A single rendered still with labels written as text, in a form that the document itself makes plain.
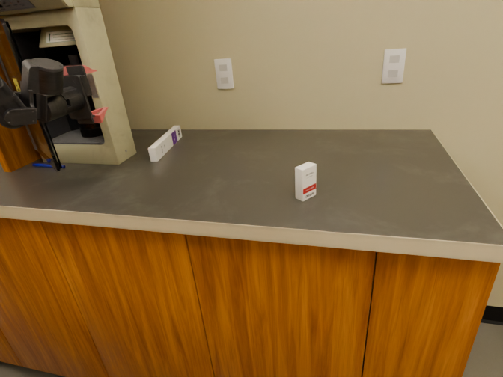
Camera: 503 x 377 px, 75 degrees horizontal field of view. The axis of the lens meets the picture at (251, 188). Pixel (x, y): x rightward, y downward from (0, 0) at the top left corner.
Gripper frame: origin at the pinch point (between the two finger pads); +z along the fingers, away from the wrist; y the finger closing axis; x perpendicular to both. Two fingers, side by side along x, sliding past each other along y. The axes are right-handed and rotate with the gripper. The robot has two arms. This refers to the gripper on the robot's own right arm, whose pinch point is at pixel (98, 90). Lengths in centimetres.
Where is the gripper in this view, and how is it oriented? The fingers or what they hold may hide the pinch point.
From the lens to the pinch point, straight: 99.4
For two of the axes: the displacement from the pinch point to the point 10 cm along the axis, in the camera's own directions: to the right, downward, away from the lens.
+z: 2.5, -4.7, 8.5
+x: -9.6, -0.4, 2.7
